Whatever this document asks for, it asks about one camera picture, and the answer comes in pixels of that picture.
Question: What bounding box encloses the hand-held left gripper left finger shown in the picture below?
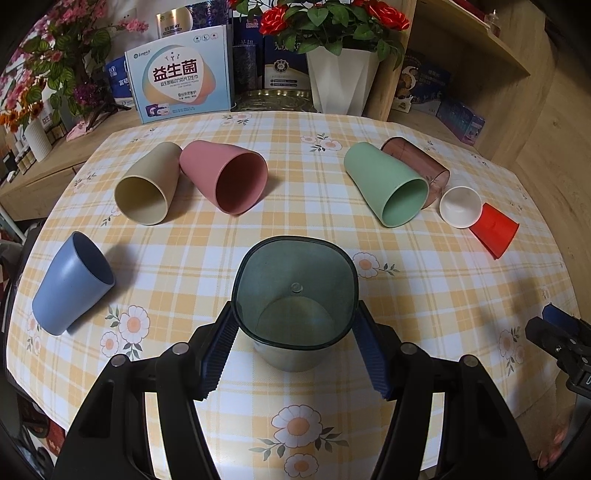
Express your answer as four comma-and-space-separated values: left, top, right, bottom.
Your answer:
51, 302, 239, 480

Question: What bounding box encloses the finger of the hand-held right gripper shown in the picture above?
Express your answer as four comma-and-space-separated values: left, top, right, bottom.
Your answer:
525, 316, 578, 367
542, 302, 591, 335

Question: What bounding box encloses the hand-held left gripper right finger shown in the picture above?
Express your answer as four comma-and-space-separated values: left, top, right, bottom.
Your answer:
352, 306, 539, 480

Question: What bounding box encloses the translucent grey square cup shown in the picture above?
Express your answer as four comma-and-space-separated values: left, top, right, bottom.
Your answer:
231, 235, 360, 373

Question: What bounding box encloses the small red cup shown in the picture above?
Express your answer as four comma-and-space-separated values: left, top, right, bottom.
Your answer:
469, 203, 520, 260

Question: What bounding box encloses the small white cup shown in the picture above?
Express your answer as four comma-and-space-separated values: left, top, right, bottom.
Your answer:
438, 186, 484, 229

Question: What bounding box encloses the blue cup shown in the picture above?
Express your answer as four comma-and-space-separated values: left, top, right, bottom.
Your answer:
31, 232, 115, 337

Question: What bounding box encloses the green cup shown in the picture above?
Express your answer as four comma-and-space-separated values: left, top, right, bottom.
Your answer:
344, 141, 430, 229

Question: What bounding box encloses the pink cup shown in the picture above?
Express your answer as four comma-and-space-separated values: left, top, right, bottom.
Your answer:
179, 141, 269, 216

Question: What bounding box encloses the beige cup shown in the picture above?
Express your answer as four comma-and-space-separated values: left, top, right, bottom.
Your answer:
114, 141, 184, 226

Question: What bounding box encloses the translucent brown cup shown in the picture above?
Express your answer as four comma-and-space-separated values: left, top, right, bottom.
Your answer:
380, 137, 451, 209

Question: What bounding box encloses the person's right hand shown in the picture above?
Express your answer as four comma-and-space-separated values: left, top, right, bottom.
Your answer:
537, 413, 580, 468

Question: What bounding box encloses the plaid floral tablecloth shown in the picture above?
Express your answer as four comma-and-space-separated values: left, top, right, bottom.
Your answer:
6, 111, 579, 480

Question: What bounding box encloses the blue purple box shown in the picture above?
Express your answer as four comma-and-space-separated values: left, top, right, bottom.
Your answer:
435, 96, 486, 147

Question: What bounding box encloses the wooden side cabinet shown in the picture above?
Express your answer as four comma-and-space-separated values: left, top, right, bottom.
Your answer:
0, 107, 145, 223

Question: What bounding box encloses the gold round tray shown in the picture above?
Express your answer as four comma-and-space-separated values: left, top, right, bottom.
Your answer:
232, 89, 320, 113

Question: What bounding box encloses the dark blue printed box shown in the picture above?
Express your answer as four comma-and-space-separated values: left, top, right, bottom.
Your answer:
392, 62, 452, 114

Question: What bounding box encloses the white faceted flower pot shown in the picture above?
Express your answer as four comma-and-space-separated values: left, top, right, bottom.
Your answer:
305, 48, 380, 116

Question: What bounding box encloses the white ribbed vase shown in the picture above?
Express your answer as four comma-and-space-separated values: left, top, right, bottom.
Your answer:
23, 116, 54, 162

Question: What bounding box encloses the light blue printed box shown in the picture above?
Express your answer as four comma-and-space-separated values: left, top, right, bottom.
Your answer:
124, 24, 232, 125

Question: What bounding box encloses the blue and white box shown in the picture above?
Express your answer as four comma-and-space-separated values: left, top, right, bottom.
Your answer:
104, 58, 134, 110

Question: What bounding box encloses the tall dark blue box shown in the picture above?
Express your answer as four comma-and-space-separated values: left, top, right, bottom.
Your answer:
232, 18, 265, 93

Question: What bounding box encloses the wooden shelf unit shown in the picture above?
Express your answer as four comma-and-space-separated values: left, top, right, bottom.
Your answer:
361, 0, 557, 153

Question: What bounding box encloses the dark blue emblem box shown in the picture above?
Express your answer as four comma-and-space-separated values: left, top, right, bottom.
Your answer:
263, 33, 310, 91

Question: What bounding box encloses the white and gold box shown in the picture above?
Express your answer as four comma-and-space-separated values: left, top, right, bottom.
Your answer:
154, 2, 199, 42

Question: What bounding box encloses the red rose bouquet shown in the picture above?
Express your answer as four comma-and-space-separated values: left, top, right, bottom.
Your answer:
228, 0, 411, 64

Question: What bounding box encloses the pink flower plant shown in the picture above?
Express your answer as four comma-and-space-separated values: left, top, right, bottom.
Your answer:
0, 4, 149, 127

